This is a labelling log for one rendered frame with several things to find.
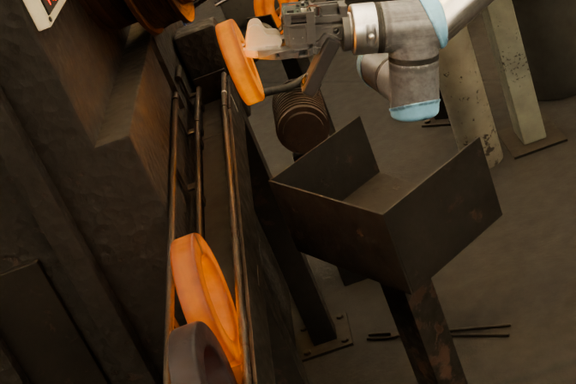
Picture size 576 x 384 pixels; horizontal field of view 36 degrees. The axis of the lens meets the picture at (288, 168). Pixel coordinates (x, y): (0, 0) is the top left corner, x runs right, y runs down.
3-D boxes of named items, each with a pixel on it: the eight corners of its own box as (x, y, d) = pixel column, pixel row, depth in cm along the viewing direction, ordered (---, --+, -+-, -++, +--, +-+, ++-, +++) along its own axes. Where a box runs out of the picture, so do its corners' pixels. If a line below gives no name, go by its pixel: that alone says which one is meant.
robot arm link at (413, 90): (422, 103, 173) (421, 40, 168) (449, 121, 163) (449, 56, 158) (376, 111, 170) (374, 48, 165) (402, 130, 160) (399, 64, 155)
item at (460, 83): (469, 177, 261) (419, 14, 239) (459, 159, 272) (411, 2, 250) (508, 162, 260) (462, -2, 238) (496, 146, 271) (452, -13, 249)
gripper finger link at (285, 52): (256, 43, 158) (305, 39, 158) (257, 52, 159) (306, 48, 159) (257, 51, 154) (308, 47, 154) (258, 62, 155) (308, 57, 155)
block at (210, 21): (210, 133, 208) (169, 40, 197) (210, 120, 215) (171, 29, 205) (253, 117, 207) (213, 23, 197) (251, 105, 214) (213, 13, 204)
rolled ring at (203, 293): (205, 315, 106) (179, 325, 106) (255, 388, 119) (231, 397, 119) (184, 204, 119) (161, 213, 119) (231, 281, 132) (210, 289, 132)
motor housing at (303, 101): (340, 295, 233) (268, 118, 210) (331, 251, 253) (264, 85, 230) (387, 279, 232) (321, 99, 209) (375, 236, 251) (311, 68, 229)
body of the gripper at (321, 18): (277, 3, 159) (345, -3, 159) (280, 49, 163) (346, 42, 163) (279, 15, 152) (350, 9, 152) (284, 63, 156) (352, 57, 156)
